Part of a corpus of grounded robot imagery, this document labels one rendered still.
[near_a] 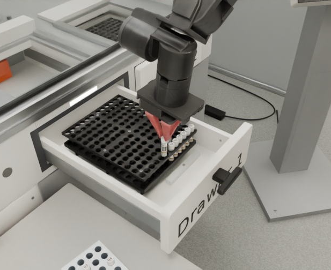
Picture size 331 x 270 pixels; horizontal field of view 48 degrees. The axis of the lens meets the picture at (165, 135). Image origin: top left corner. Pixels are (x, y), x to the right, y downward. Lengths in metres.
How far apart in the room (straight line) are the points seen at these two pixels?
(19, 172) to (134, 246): 0.27
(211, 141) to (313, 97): 0.94
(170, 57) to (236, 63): 2.10
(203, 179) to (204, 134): 0.19
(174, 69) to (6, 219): 0.49
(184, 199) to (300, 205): 1.28
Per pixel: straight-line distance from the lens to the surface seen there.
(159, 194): 0.74
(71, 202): 0.85
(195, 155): 0.81
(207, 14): 0.55
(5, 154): 0.77
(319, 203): 1.90
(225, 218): 1.77
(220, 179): 0.68
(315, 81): 1.65
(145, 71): 0.95
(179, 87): 0.59
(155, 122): 0.65
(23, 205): 0.87
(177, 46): 0.56
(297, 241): 1.78
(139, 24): 0.60
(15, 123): 0.75
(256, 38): 2.51
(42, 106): 0.78
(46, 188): 0.89
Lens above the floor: 1.40
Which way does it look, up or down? 41 degrees down
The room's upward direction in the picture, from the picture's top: straight up
